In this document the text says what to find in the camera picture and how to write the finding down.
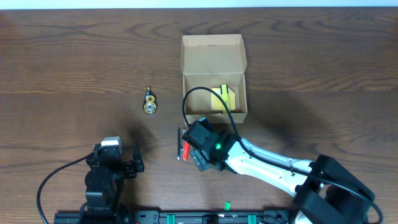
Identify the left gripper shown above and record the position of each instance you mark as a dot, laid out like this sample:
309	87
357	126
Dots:
131	166

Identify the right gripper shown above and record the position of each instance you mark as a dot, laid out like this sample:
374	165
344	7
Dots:
199	160

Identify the yellow highlighter pen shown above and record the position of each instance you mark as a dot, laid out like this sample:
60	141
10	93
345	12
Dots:
225	98

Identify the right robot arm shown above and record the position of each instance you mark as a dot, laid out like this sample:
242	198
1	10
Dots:
323	191

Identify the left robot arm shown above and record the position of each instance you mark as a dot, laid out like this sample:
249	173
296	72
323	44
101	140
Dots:
105	180

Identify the red black stapler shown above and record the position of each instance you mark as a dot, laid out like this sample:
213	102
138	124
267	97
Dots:
183	146

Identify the yellow correction tape dispenser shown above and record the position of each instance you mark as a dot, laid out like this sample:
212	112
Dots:
150	102

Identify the green tape piece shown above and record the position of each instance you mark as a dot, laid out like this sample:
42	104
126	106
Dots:
227	206

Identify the open cardboard box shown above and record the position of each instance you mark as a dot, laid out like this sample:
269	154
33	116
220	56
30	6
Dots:
213	60

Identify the black mounting rail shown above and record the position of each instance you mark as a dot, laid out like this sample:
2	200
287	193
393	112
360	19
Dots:
155	217

